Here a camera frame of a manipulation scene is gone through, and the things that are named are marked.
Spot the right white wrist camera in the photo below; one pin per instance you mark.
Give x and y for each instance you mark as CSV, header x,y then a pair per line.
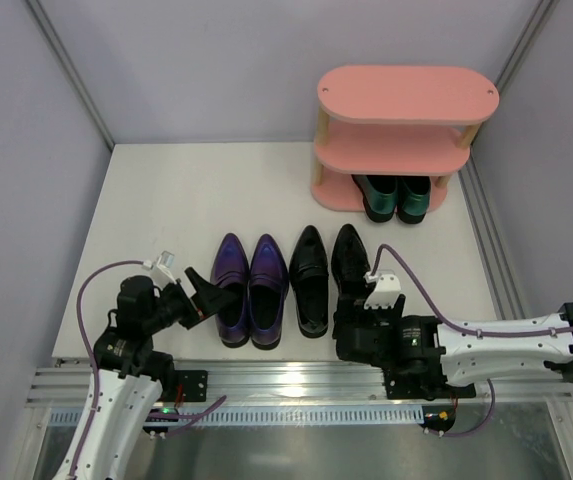
x,y
386,290

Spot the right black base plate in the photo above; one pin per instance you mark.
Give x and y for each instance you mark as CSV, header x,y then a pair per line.
x,y
427,386

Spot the slotted grey cable duct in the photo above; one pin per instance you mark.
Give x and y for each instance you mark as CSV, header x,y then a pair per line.
x,y
313,415

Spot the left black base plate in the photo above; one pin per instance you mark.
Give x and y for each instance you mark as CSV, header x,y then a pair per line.
x,y
180,386

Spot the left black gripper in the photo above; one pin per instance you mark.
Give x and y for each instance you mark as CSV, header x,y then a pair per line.
x,y
189,303

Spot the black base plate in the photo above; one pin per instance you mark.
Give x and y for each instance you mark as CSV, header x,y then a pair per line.
x,y
427,386
180,386

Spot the right aluminium frame post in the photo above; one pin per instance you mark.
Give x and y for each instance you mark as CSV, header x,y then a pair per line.
x,y
527,38

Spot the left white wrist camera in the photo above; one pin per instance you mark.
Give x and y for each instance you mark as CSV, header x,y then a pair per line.
x,y
159,269

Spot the green metallic shoe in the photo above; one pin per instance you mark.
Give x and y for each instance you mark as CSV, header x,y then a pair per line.
x,y
413,198
379,196

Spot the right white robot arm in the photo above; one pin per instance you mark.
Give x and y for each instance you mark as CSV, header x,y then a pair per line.
x,y
423,358

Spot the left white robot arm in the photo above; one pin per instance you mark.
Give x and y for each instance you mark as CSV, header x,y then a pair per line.
x,y
128,376

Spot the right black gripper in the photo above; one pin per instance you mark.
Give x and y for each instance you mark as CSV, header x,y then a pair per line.
x,y
348,325

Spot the aluminium frame post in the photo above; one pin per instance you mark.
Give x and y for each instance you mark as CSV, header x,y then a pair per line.
x,y
66,64
527,38

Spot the purple right shoe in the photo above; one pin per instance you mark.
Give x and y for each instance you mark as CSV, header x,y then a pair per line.
x,y
267,291

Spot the black glossy shoe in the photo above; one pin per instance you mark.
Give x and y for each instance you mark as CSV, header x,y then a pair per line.
x,y
309,278
349,264

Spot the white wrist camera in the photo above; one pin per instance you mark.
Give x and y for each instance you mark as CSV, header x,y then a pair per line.
x,y
386,290
159,269

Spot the pink three-tier shoe shelf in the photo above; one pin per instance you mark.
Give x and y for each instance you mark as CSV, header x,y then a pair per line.
x,y
395,120

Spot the left aluminium frame post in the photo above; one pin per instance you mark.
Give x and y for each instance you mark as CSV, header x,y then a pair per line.
x,y
66,64

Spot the aluminium mounting rail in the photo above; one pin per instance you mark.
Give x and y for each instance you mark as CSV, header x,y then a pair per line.
x,y
269,383

